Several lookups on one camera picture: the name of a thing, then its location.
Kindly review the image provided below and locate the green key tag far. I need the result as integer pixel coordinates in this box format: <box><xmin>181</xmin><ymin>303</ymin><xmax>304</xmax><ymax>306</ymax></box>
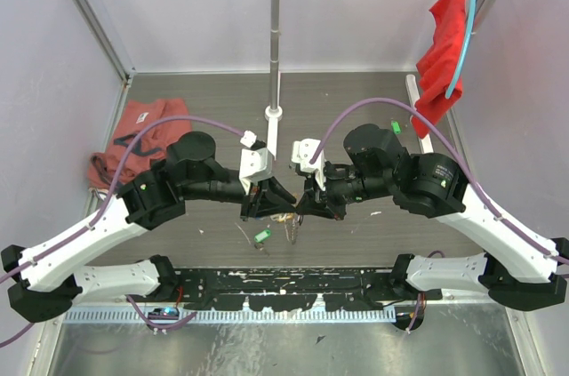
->
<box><xmin>390</xmin><ymin>120</ymin><xmax>402</xmax><ymax>135</ymax></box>

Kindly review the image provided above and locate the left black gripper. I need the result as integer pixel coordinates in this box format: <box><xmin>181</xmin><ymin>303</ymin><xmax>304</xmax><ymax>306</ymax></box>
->
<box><xmin>184</xmin><ymin>169</ymin><xmax>299</xmax><ymax>223</ymax></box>

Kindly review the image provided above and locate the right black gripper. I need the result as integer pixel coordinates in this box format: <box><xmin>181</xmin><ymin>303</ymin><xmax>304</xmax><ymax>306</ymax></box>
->
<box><xmin>295</xmin><ymin>156</ymin><xmax>395</xmax><ymax>220</ymax></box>

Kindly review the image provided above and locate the green key tag left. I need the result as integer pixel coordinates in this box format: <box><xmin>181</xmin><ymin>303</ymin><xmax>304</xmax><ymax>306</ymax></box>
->
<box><xmin>254</xmin><ymin>228</ymin><xmax>272</xmax><ymax>244</ymax></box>

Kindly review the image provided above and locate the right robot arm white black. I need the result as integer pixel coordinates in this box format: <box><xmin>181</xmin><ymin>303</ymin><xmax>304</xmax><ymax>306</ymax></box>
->
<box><xmin>291</xmin><ymin>124</ymin><xmax>568</xmax><ymax>311</ymax></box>

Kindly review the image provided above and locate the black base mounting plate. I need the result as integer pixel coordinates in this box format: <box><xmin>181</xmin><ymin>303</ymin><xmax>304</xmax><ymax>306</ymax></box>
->
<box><xmin>170</xmin><ymin>267</ymin><xmax>417</xmax><ymax>312</ymax></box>

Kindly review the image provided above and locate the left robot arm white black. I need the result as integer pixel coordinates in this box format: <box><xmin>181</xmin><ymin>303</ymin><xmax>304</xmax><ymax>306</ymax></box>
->
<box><xmin>1</xmin><ymin>132</ymin><xmax>296</xmax><ymax>323</ymax></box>

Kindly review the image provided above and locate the green key tag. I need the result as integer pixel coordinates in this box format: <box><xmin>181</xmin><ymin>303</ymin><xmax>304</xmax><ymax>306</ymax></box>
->
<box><xmin>390</xmin><ymin>120</ymin><xmax>402</xmax><ymax>135</ymax></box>
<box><xmin>254</xmin><ymin>228</ymin><xmax>272</xmax><ymax>244</ymax></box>

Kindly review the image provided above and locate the small green-lit circuit board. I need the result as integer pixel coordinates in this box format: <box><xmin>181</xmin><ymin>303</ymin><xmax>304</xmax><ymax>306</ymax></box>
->
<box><xmin>148</xmin><ymin>307</ymin><xmax>180</xmax><ymax>320</ymax></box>

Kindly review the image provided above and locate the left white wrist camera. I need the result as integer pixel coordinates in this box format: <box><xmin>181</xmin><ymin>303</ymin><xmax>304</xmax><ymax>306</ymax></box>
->
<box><xmin>238</xmin><ymin>131</ymin><xmax>273</xmax><ymax>194</ymax></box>

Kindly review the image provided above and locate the red hanging cloth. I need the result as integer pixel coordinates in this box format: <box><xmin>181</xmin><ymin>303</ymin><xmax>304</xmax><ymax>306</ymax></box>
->
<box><xmin>415</xmin><ymin>0</ymin><xmax>467</xmax><ymax>124</ymax></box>

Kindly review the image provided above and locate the dusty pink folded shirt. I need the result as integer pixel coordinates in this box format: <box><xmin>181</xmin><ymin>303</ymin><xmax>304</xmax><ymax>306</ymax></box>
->
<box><xmin>87</xmin><ymin>99</ymin><xmax>191</xmax><ymax>190</ymax></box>

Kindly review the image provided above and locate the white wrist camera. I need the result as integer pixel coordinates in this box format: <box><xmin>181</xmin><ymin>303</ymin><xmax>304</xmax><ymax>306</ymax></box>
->
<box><xmin>238</xmin><ymin>131</ymin><xmax>273</xmax><ymax>194</ymax></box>
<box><xmin>290</xmin><ymin>139</ymin><xmax>326</xmax><ymax>191</ymax></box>

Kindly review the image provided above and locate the light blue hanger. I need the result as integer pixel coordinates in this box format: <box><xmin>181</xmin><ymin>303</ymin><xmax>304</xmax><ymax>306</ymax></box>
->
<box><xmin>445</xmin><ymin>0</ymin><xmax>477</xmax><ymax>100</ymax></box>

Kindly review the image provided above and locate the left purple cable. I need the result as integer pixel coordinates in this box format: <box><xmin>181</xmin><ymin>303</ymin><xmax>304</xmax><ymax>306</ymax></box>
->
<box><xmin>0</xmin><ymin>115</ymin><xmax>245</xmax><ymax>346</ymax></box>

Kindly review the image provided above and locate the metal keyring with yellow grip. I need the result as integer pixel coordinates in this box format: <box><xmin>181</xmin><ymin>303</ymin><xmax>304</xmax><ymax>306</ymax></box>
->
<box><xmin>284</xmin><ymin>213</ymin><xmax>303</xmax><ymax>245</ymax></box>

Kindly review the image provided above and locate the white slotted cable duct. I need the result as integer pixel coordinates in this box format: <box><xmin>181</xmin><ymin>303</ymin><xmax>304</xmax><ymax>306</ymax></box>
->
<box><xmin>63</xmin><ymin>306</ymin><xmax>397</xmax><ymax>324</ymax></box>

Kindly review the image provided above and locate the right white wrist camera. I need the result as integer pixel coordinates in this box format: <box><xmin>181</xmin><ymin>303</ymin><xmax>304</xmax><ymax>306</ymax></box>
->
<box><xmin>290</xmin><ymin>139</ymin><xmax>326</xmax><ymax>191</ymax></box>

